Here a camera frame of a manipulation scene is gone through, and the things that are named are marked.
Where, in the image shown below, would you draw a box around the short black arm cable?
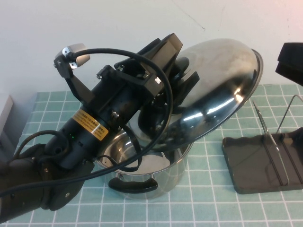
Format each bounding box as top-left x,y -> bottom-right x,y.
13,131 -> 62,164

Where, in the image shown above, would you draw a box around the teal checked tablecloth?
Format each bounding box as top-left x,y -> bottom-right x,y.
0,84 -> 303,227

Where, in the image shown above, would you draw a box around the beige side cabinet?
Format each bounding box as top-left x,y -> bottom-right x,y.
0,94 -> 18,152

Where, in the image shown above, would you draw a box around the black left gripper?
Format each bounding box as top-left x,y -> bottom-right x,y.
80,34 -> 201,130

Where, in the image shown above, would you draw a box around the stainless steel lid black knob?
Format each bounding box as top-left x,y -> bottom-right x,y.
129,37 -> 264,153

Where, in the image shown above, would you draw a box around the black lid rack tray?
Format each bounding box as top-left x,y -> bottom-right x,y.
222,95 -> 303,195

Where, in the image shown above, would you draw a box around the silver wrist camera black mount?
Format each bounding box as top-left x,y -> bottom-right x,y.
53,42 -> 94,106

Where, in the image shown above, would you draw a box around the long black camera cable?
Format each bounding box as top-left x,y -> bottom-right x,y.
0,46 -> 173,197

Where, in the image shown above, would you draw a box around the stainless steel pot black handles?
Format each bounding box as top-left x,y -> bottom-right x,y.
96,118 -> 194,201

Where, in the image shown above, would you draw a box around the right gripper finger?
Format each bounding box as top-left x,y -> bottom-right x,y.
277,42 -> 303,62
275,60 -> 303,85

